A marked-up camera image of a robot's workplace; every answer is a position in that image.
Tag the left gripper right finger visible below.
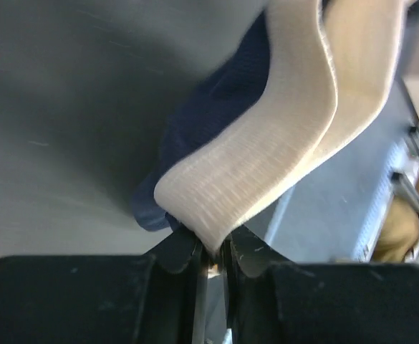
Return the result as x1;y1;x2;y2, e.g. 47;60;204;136
220;227;419;343

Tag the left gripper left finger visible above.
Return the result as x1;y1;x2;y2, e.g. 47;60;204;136
0;229;208;343

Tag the navy underwear with cream waistband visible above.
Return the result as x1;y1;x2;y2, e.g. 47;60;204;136
132;1;410;252

